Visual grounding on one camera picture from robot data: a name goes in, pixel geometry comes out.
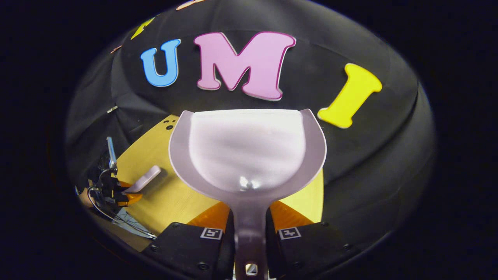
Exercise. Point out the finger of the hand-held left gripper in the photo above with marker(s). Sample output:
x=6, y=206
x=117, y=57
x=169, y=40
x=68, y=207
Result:
x=132, y=198
x=123, y=185

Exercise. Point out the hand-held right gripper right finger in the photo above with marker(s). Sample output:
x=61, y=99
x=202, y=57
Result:
x=307, y=247

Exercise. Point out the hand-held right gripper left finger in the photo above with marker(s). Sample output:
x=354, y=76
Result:
x=186, y=249

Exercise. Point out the pale lilac small broom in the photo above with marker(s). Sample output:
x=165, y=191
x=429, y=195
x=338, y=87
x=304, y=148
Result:
x=146, y=178

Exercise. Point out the pale lilac dustpan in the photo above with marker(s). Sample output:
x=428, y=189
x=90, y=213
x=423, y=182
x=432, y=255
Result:
x=249, y=147

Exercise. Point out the wooden desktop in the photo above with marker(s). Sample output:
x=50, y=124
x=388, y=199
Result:
x=171, y=202

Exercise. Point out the black backdrop cloth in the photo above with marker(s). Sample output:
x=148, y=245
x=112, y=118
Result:
x=350, y=163

